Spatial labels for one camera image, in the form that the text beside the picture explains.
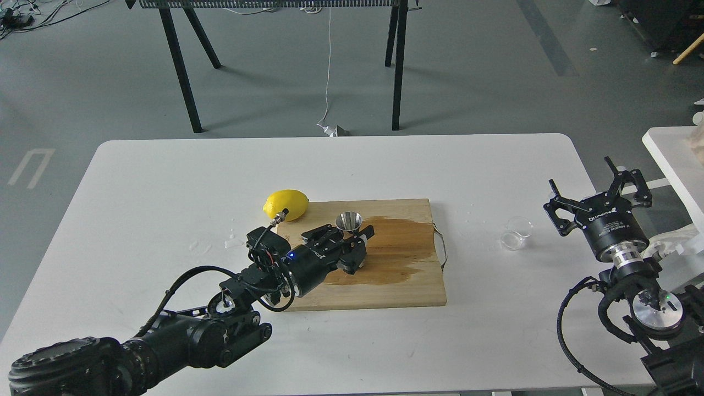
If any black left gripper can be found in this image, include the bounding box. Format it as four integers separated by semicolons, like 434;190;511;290
285;224;375;298

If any black trestle table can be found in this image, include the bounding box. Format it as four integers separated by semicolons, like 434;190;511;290
125;1;422;135

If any wooden cutting board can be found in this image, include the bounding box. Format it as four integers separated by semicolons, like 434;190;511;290
275;198;447;311

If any small clear glass cup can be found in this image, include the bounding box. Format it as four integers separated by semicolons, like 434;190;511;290
499;216;535;251

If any white side table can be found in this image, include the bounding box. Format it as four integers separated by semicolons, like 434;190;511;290
642;126;703;233

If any steel double jigger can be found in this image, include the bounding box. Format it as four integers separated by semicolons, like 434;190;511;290
336;211;363;240

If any floor cables bundle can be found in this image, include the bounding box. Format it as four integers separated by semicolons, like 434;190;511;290
0;0;111;39

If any yellow lemon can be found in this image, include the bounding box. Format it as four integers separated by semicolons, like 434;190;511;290
262;190;309;222

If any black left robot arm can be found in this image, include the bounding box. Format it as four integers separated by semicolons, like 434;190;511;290
8;208;375;395

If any wooden stick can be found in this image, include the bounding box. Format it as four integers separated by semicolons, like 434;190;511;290
672;33;704;65

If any white hanging cable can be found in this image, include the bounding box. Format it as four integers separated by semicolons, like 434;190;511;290
316;7;350;138

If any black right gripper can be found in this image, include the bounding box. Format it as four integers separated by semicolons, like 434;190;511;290
543;157;654;262

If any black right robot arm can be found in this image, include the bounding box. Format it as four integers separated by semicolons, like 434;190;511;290
543;157;703;395

